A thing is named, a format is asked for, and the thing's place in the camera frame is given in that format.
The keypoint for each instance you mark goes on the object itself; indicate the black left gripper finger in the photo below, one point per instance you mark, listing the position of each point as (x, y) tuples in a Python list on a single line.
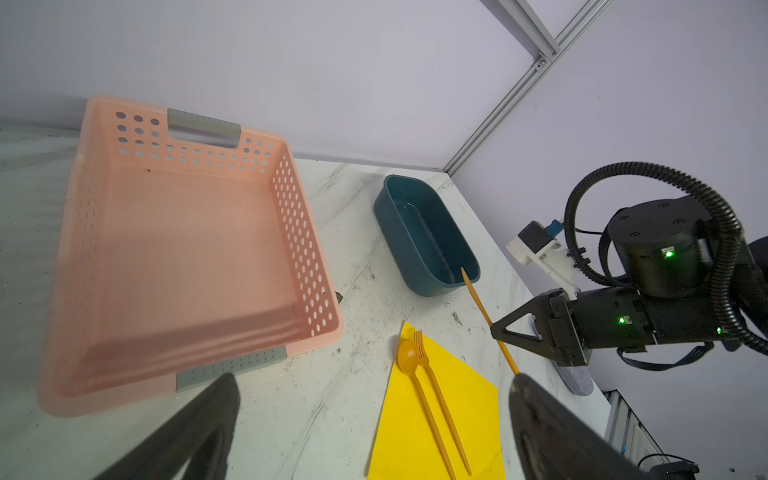
[(196, 441)]

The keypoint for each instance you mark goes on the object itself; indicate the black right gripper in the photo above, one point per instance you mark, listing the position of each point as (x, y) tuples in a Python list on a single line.
[(552, 443)]

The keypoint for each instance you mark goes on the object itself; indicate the yellow plastic knife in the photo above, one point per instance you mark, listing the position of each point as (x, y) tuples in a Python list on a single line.
[(505, 352)]

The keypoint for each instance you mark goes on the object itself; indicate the yellow plastic fork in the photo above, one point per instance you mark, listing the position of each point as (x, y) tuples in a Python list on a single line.
[(423, 361)]

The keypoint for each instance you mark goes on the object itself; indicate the yellow plastic spoon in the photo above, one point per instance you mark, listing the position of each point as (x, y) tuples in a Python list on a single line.
[(409, 355)]

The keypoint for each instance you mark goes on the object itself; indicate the yellow paper napkin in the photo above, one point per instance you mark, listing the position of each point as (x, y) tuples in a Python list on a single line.
[(405, 446)]

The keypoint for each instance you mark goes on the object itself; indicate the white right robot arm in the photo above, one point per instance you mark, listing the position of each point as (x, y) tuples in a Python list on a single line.
[(668, 271)]

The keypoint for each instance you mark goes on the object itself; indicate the grey oval case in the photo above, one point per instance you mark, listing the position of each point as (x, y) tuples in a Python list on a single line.
[(577, 379)]

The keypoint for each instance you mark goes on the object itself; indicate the teal oval plastic tub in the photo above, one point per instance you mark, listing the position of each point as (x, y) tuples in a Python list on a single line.
[(431, 253)]

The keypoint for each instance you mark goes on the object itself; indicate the pink perforated plastic basket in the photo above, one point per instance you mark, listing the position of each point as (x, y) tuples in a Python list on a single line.
[(187, 250)]

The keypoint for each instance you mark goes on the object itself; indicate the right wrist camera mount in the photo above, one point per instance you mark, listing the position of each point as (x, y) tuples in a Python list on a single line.
[(537, 244)]

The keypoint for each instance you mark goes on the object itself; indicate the aluminium frame post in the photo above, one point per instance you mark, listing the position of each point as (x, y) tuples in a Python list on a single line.
[(548, 51)]

